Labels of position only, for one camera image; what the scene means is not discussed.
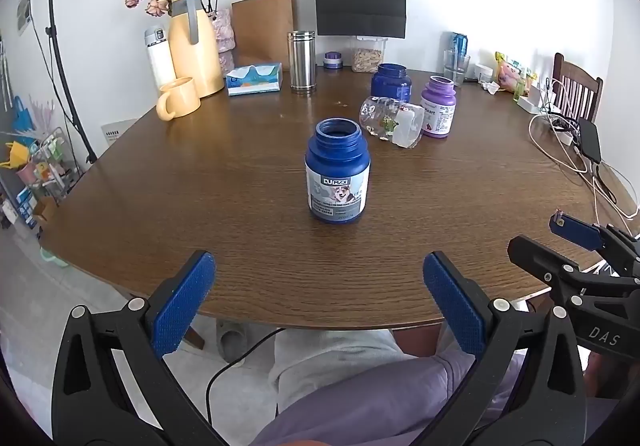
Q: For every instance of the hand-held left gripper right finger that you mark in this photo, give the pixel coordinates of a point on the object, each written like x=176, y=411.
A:
x=456, y=308

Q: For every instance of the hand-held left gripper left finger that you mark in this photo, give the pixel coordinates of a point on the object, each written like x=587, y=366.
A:
x=182, y=308

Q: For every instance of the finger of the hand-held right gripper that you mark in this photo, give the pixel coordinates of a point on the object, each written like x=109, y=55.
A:
x=575, y=231
x=542, y=260

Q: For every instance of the clear bottle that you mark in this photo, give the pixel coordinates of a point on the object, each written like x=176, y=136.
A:
x=387, y=120

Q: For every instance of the grey slipper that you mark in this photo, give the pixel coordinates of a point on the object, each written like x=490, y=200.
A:
x=231, y=341

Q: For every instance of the black power bank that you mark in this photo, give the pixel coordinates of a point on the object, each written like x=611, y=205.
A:
x=591, y=141

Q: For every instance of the person's lilac shirt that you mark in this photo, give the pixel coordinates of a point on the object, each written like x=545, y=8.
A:
x=375, y=406

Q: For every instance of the person's grey shorts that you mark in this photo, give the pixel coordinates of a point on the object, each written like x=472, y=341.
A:
x=330, y=353

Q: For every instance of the white power strip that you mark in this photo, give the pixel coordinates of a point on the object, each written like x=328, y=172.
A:
x=532, y=103

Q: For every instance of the green plastic basin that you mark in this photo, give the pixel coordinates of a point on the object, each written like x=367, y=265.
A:
x=52, y=257

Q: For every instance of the wooden chair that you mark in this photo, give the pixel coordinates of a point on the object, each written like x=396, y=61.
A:
x=580, y=86

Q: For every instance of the small green bottle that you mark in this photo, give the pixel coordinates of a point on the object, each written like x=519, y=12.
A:
x=519, y=88

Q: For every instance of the crumpled white tissue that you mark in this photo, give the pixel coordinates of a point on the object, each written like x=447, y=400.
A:
x=490, y=87

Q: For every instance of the pink snack packet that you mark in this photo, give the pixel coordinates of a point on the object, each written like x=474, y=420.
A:
x=507, y=73

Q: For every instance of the small white tub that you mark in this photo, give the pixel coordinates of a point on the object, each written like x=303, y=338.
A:
x=484, y=73

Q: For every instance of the white paper card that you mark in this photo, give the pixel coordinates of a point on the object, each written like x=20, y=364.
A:
x=117, y=136

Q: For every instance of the purple supplement jar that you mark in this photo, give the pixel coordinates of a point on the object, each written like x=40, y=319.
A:
x=440, y=101

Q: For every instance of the blue jar with dog label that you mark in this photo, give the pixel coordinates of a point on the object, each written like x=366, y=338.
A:
x=337, y=161

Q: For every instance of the clear drinking glass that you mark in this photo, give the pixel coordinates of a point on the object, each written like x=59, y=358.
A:
x=456, y=68

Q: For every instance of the yellow ceramic mug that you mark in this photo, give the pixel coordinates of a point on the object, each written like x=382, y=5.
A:
x=180, y=98

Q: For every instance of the blue drink can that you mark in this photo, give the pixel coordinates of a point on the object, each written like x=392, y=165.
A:
x=459, y=42

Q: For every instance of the dark blue open jar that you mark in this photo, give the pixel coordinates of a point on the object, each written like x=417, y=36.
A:
x=391, y=83

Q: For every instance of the blue tissue box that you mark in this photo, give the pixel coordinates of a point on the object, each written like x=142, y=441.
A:
x=252, y=81

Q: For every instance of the white thermos bottle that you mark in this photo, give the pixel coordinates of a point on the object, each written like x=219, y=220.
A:
x=160, y=58

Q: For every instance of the yellow thermos jug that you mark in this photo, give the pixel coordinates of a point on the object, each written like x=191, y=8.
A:
x=195, y=51

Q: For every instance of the black light stand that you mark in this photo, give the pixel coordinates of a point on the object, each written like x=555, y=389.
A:
x=62, y=76

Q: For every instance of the clear cereal container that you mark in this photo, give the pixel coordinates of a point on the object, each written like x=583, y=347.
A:
x=367, y=57

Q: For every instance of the stainless steel tumbler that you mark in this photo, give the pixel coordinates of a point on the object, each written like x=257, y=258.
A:
x=302, y=63

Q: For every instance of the small purple lidded jar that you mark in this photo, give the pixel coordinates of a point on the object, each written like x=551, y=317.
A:
x=333, y=61

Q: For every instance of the brown paper bag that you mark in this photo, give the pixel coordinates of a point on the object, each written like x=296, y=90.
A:
x=262, y=33

